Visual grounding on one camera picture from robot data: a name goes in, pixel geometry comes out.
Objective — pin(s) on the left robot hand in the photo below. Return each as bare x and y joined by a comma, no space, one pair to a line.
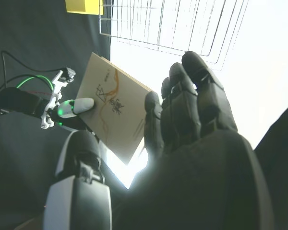
194,179

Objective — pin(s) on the beige paperback book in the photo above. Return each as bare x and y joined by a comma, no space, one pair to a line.
124,112

